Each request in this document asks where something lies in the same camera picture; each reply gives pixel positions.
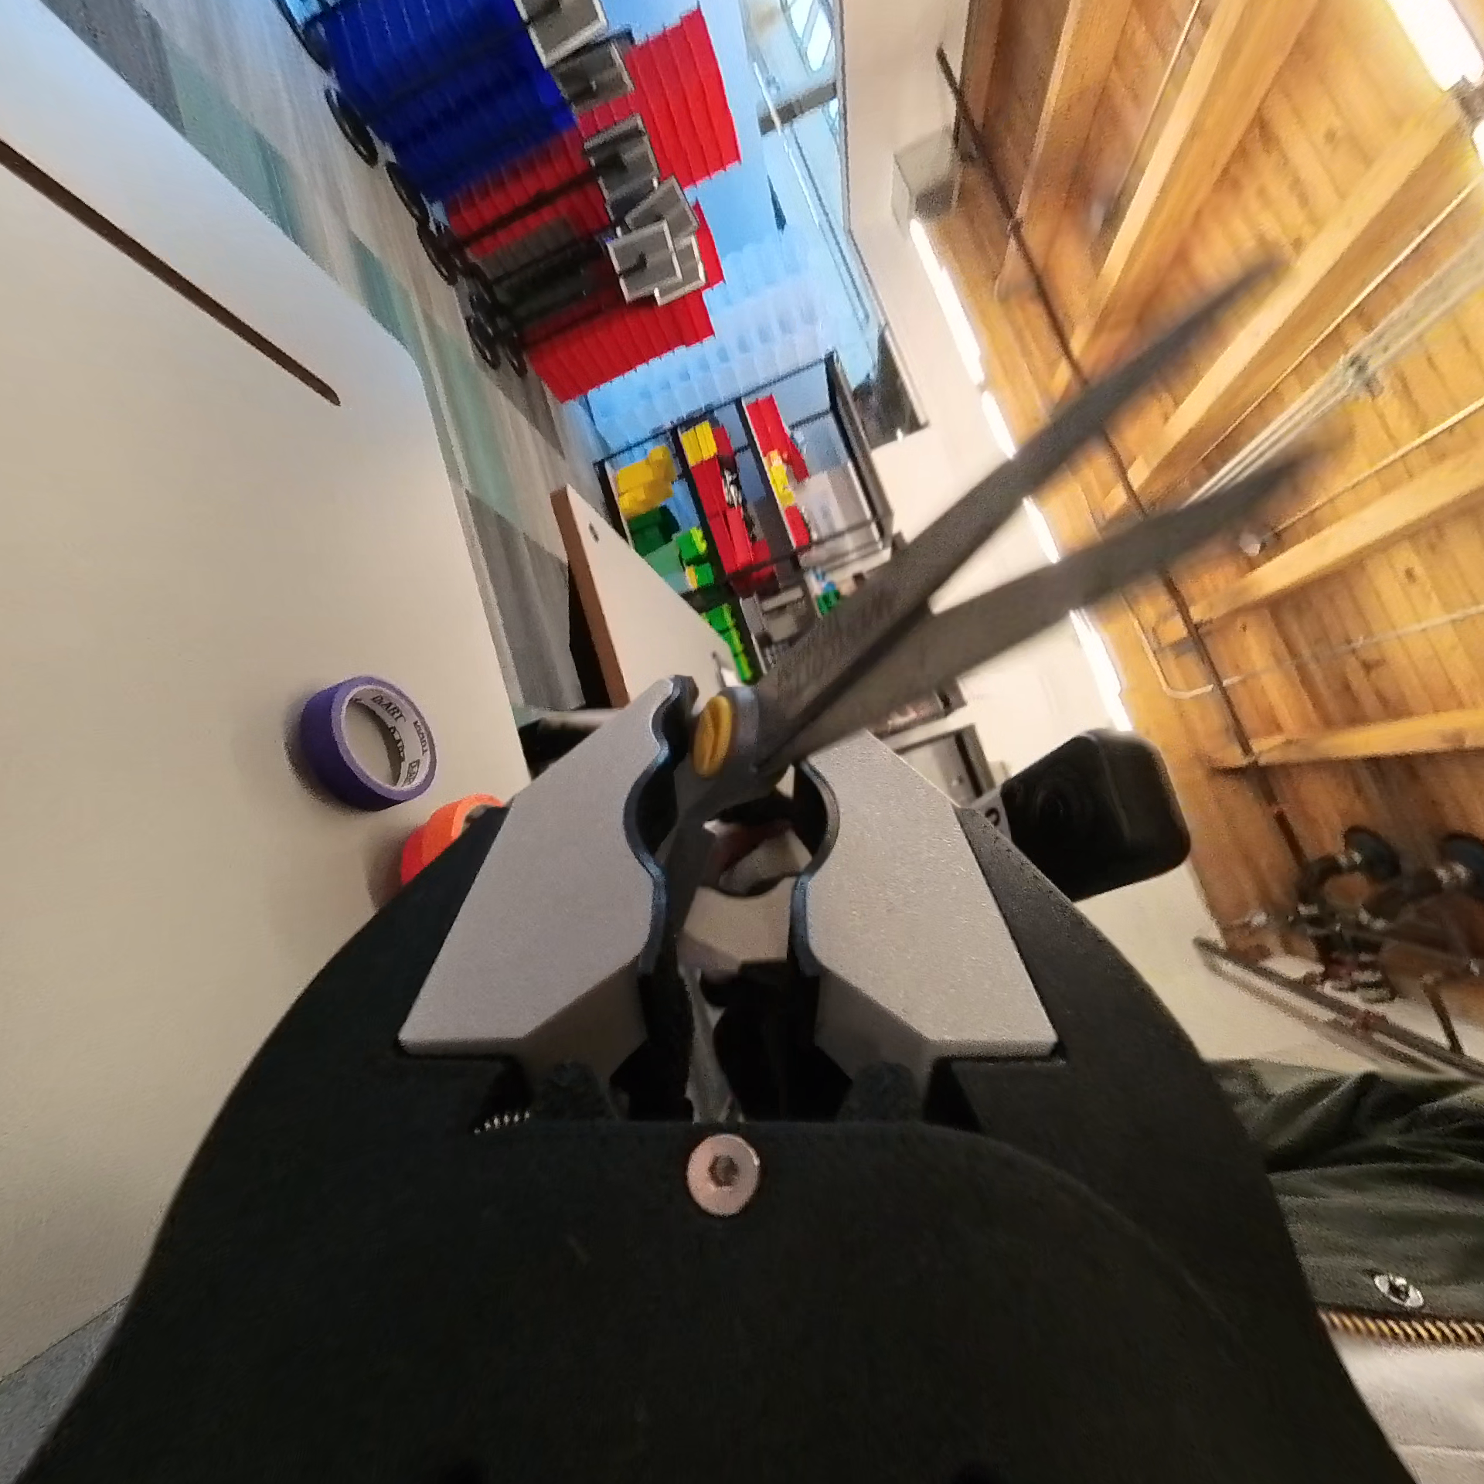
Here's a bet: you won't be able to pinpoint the red bin cart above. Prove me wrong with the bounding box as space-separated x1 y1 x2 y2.
441 10 744 405

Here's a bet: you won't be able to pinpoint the purple tape roll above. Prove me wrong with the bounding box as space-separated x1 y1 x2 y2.
298 674 442 813

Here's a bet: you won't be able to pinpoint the blue bin cart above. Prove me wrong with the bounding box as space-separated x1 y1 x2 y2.
278 0 587 234

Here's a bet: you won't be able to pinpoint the shelf with coloured bins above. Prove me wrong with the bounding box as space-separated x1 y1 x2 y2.
594 353 900 687

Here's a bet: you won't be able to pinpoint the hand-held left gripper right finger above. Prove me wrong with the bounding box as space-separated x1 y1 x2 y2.
790 738 1062 1065

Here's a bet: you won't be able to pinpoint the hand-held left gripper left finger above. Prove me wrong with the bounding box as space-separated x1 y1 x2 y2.
397 676 700 1065

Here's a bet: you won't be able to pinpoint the black grey scissors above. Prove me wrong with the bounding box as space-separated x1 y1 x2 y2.
654 257 1317 1115

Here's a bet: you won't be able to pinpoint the white desk with wood edge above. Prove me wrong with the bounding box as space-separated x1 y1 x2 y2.
550 484 744 711

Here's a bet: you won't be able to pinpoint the row of grey metal frames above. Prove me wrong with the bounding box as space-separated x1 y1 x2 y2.
515 0 710 306

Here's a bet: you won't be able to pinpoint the orange tape roll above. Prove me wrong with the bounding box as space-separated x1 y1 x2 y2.
397 793 505 889

